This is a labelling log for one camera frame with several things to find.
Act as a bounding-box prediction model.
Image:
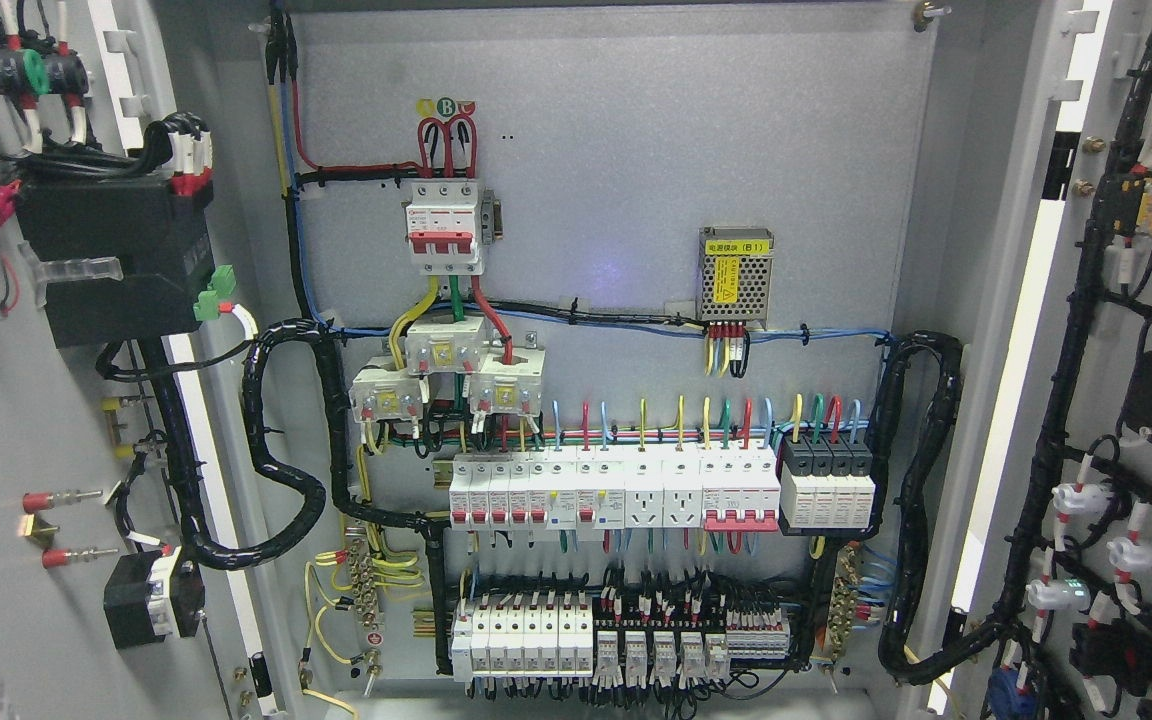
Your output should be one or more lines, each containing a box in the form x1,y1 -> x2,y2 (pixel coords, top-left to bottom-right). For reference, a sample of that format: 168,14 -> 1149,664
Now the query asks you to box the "white socket breaker row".
448,445 -> 781,539

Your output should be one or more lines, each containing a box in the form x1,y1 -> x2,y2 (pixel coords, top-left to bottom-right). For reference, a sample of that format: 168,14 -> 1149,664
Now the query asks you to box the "grey cabinet door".
899,0 -> 1152,720
0,1 -> 291,719

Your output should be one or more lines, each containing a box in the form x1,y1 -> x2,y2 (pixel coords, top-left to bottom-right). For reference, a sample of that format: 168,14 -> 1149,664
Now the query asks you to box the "metal mesh power supply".
696,225 -> 774,323

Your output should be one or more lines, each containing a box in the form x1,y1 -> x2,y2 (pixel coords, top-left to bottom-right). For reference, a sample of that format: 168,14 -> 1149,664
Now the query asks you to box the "black surge protector module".
778,437 -> 877,539

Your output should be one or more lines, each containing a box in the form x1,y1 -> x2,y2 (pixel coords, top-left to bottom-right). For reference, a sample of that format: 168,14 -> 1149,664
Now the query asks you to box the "red white main breaker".
404,179 -> 503,275

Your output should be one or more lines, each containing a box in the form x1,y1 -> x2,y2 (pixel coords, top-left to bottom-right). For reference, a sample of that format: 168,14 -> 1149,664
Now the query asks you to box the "black digital power meter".
15,172 -> 236,348

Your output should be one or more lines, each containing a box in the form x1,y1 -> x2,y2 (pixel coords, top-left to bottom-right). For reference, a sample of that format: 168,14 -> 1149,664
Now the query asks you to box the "black right cable loom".
876,331 -> 967,685

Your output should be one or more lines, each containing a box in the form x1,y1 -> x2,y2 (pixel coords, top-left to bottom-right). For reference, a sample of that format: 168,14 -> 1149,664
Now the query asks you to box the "white lower relay row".
448,571 -> 796,706

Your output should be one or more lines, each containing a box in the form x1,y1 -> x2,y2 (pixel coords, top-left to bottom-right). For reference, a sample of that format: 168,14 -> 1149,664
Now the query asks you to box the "black cable loom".
876,331 -> 967,685
151,318 -> 452,676

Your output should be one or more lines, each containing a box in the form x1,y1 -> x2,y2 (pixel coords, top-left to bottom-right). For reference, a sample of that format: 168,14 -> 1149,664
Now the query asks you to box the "black left cable loom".
151,318 -> 452,676

